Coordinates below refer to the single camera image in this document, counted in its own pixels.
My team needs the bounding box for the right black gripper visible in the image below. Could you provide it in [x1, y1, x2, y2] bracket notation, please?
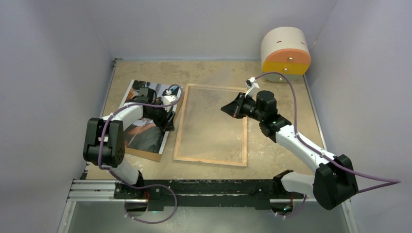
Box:
[221, 93, 265, 122]

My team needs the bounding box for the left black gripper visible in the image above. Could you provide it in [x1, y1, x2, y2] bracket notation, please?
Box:
[145, 101, 175, 131]

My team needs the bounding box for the printed photo sheet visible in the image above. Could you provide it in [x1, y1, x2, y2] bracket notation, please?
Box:
[121, 80, 183, 156]

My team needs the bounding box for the wooden picture frame with glass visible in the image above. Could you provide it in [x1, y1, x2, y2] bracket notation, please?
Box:
[173, 83, 247, 167]

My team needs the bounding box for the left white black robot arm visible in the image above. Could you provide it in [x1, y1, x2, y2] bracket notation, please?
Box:
[83, 87, 180, 199]

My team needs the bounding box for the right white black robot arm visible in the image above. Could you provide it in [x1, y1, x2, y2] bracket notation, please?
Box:
[221, 91, 359, 210]

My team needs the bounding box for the round mini drawer cabinet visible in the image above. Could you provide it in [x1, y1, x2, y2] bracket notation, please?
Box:
[260, 27, 311, 83]

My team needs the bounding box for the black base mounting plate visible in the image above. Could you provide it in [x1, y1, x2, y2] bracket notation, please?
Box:
[114, 179, 303, 211]

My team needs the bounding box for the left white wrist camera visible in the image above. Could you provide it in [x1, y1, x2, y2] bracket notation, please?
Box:
[162, 89, 177, 110]

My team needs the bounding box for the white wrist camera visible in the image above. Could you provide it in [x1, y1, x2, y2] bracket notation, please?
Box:
[162, 89, 177, 110]
[245, 77, 260, 98]

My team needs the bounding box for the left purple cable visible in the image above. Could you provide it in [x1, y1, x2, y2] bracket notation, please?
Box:
[97, 84, 184, 224]

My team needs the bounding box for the purple cable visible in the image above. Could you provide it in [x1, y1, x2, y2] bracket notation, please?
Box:
[97, 84, 184, 224]
[246, 71, 402, 219]

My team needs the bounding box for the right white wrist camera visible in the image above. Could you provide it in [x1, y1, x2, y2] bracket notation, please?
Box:
[245, 77, 260, 98]

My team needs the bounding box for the aluminium rail bar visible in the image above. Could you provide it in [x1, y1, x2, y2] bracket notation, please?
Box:
[67, 179, 351, 202]

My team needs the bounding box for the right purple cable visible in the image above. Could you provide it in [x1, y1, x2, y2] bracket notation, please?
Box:
[246, 71, 402, 219]

